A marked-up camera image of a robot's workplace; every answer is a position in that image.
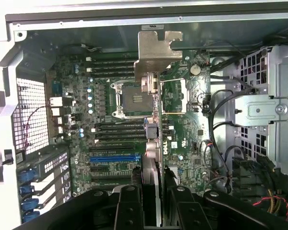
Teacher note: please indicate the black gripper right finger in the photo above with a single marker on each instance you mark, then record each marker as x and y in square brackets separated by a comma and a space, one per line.
[189, 213]

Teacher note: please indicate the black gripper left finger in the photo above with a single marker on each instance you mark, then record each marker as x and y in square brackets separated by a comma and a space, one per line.
[129, 210]

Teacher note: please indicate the silver chipset heatsink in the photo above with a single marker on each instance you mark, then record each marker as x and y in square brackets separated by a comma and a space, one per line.
[174, 172]

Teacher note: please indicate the blue expansion slot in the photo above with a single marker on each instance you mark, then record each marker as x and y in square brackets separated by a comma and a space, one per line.
[112, 159]

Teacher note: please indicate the black expansion slot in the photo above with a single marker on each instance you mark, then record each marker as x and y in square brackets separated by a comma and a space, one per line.
[112, 150]

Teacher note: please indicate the green motherboard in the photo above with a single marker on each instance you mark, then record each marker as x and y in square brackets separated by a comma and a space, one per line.
[187, 134]

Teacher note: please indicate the CPU socket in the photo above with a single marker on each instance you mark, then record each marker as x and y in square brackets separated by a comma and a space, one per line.
[132, 100]

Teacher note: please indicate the metal socket cover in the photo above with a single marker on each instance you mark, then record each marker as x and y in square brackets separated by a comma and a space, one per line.
[175, 95]

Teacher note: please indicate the silver coin cell battery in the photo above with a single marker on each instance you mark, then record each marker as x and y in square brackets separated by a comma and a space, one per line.
[195, 69]

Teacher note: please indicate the perforated metal disk bay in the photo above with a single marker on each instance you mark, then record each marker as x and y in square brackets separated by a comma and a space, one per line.
[278, 79]

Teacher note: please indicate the open black PC case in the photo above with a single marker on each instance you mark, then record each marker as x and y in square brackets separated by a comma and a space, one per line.
[86, 24]

